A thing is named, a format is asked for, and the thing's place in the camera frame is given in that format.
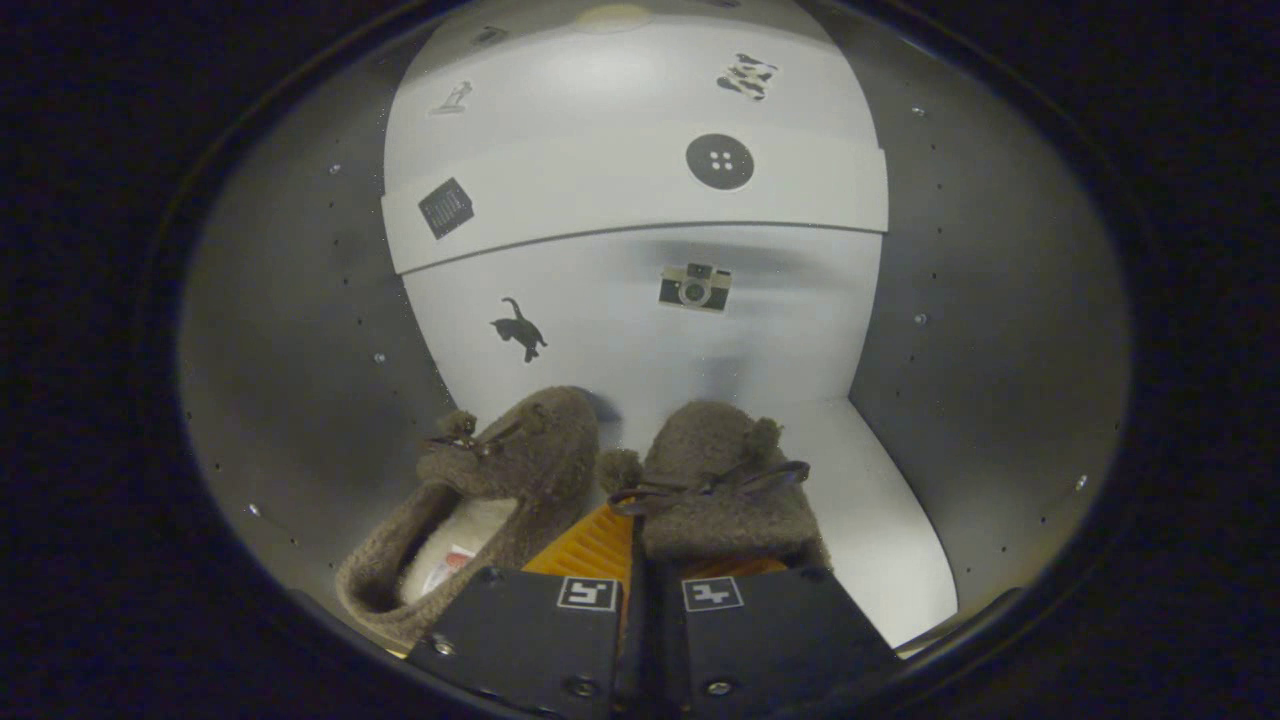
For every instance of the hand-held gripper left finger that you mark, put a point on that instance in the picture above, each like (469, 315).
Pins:
(530, 640)

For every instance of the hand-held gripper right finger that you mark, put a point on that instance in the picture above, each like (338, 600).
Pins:
(770, 640)

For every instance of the brown fuzzy slipper shoe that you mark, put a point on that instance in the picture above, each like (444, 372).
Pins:
(720, 510)
(520, 450)

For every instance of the grey shoe cabinet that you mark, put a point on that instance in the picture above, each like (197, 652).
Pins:
(300, 350)

